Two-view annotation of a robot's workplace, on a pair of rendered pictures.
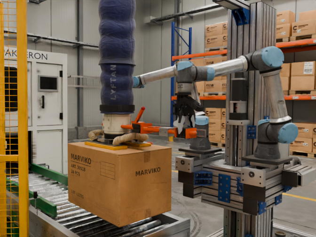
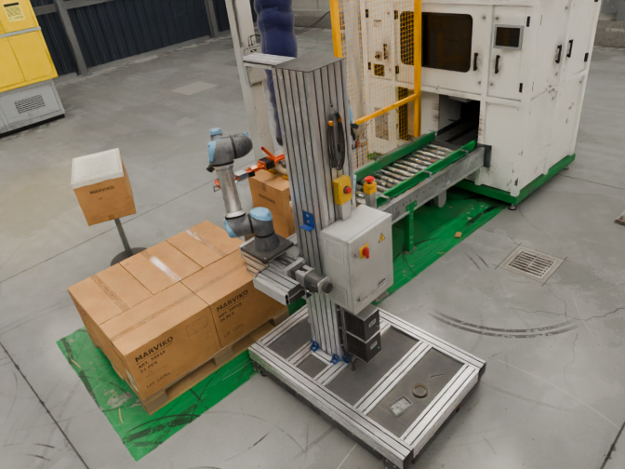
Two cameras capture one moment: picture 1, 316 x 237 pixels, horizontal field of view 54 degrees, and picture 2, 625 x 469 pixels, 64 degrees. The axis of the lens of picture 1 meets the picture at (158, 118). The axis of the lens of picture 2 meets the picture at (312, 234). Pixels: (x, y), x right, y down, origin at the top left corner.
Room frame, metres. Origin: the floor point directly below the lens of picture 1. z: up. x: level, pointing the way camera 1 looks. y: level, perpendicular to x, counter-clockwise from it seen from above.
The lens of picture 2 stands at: (2.35, -3.05, 2.59)
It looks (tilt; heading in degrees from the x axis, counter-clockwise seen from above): 32 degrees down; 95
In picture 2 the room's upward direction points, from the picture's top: 8 degrees counter-clockwise
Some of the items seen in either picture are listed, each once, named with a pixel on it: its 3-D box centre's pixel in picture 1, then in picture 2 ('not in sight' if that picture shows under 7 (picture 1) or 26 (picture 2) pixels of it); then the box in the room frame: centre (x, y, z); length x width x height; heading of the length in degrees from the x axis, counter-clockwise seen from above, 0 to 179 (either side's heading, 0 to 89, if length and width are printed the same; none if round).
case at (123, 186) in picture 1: (117, 175); (299, 192); (2.00, 0.26, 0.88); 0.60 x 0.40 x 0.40; 43
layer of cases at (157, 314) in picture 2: not in sight; (179, 297); (1.05, -0.20, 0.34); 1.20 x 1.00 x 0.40; 43
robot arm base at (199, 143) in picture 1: (200, 141); not in sight; (2.20, -0.30, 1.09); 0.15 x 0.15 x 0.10
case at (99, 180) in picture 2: not in sight; (103, 185); (0.23, 0.85, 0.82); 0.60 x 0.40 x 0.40; 113
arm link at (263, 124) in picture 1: (268, 130); (260, 221); (1.86, -0.67, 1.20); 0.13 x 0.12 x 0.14; 16
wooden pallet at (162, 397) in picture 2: not in sight; (188, 324); (1.05, -0.20, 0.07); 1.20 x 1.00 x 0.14; 43
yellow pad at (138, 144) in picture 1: (129, 140); not in sight; (2.07, 0.19, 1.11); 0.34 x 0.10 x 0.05; 43
